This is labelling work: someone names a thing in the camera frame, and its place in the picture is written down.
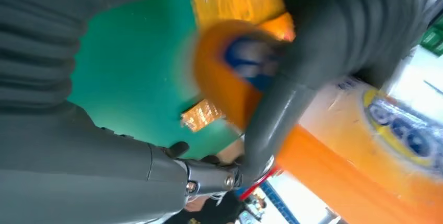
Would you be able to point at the brown cardboard box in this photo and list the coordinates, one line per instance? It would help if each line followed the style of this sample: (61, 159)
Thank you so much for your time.
(230, 151)

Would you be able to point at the blue steel shelving rack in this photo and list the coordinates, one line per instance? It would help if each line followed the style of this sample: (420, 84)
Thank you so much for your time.
(277, 201)

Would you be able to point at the person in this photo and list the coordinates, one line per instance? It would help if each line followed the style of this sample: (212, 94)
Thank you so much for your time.
(214, 212)

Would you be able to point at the red pole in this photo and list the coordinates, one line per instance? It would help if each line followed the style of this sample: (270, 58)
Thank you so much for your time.
(258, 184)

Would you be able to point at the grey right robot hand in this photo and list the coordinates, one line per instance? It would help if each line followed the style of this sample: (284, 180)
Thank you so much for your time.
(69, 174)

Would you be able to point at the yellow taped cardboard mat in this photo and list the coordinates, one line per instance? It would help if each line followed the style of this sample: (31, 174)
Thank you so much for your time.
(235, 1)

